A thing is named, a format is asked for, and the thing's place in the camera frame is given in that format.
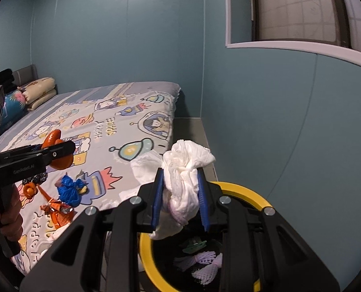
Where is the orange plastic bag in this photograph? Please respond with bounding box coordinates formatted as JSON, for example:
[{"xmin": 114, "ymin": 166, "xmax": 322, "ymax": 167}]
[
  {"xmin": 42, "ymin": 129, "xmax": 74, "ymax": 171},
  {"xmin": 22, "ymin": 182, "xmax": 37, "ymax": 198}
]

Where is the brown framed window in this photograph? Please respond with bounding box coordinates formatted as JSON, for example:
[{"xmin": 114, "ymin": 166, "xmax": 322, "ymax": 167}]
[{"xmin": 250, "ymin": 0, "xmax": 361, "ymax": 55}]

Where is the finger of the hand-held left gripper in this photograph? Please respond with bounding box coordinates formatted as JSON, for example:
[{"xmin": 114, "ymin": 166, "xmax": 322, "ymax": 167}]
[
  {"xmin": 0, "ymin": 144, "xmax": 52, "ymax": 160},
  {"xmin": 42, "ymin": 141, "xmax": 77, "ymax": 168}
]

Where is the green snack packet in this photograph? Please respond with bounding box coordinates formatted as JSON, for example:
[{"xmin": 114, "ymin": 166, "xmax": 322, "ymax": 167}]
[{"xmin": 182, "ymin": 240, "xmax": 207, "ymax": 254}]

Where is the small black plastic bag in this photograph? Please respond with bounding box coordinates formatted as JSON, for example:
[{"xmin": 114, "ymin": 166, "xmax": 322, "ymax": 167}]
[{"xmin": 25, "ymin": 173, "xmax": 47, "ymax": 185}]

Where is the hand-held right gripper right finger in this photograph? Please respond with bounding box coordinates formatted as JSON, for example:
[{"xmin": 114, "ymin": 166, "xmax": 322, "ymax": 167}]
[{"xmin": 197, "ymin": 169, "xmax": 341, "ymax": 292}]

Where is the large white tissue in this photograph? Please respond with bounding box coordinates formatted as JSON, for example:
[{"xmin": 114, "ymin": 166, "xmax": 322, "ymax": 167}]
[{"xmin": 150, "ymin": 140, "xmax": 217, "ymax": 240}]

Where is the white window frame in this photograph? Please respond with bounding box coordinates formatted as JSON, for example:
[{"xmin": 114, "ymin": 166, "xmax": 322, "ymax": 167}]
[{"xmin": 224, "ymin": 0, "xmax": 361, "ymax": 73}]

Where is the purple foam net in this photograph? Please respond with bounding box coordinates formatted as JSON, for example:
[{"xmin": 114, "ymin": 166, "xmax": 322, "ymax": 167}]
[{"xmin": 173, "ymin": 249, "xmax": 222, "ymax": 273}]

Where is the white foam net sleeve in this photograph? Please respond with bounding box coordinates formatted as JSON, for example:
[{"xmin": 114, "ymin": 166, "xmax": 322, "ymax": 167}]
[{"xmin": 192, "ymin": 254, "xmax": 224, "ymax": 286}]

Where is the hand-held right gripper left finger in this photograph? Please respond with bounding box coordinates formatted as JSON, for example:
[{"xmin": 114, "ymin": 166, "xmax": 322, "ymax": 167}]
[{"xmin": 19, "ymin": 167, "xmax": 164, "ymax": 292}]

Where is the person's left hand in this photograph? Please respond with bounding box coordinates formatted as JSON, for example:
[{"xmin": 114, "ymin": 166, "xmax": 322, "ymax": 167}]
[{"xmin": 0, "ymin": 185, "xmax": 23, "ymax": 248}]

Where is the printed cartoon blanket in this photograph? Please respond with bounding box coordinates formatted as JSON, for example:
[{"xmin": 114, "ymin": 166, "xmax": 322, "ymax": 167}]
[{"xmin": 0, "ymin": 94, "xmax": 177, "ymax": 276}]

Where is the black clothing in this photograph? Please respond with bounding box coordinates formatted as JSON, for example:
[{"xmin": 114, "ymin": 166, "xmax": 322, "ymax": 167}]
[{"xmin": 0, "ymin": 68, "xmax": 15, "ymax": 93}]

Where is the orange snack wrapper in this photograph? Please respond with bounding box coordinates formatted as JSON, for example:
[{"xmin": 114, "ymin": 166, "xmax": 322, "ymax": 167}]
[{"xmin": 39, "ymin": 185, "xmax": 75, "ymax": 229}]

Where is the blue printed quilt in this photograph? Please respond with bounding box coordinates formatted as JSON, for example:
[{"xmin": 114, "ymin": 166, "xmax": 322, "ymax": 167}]
[{"xmin": 0, "ymin": 91, "xmax": 27, "ymax": 134}]

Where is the grey headboard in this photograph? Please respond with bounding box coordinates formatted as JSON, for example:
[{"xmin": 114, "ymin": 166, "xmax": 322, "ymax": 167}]
[{"xmin": 12, "ymin": 64, "xmax": 36, "ymax": 87}]

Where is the yellow rimmed trash bin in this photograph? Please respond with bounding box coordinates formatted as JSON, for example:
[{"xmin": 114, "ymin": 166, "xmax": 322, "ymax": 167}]
[{"xmin": 139, "ymin": 182, "xmax": 274, "ymax": 292}]

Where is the blue plastic bag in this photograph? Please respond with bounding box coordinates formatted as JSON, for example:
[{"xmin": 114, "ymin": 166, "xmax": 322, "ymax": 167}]
[{"xmin": 57, "ymin": 175, "xmax": 88, "ymax": 207}]

